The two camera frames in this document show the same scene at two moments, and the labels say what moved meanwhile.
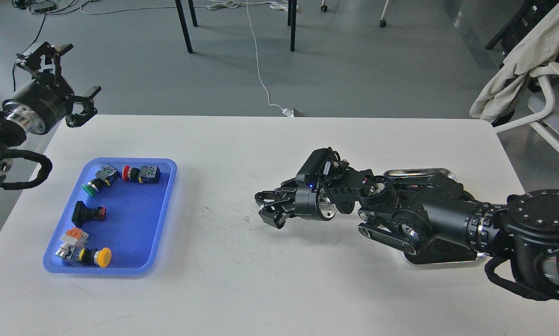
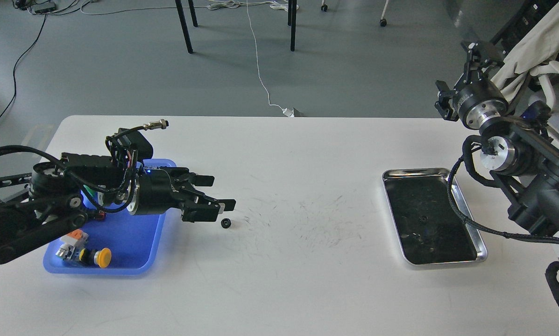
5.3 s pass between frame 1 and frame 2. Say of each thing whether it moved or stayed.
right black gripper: moved
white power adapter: stayed
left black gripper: moved
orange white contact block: stayed
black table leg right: stayed
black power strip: stayed
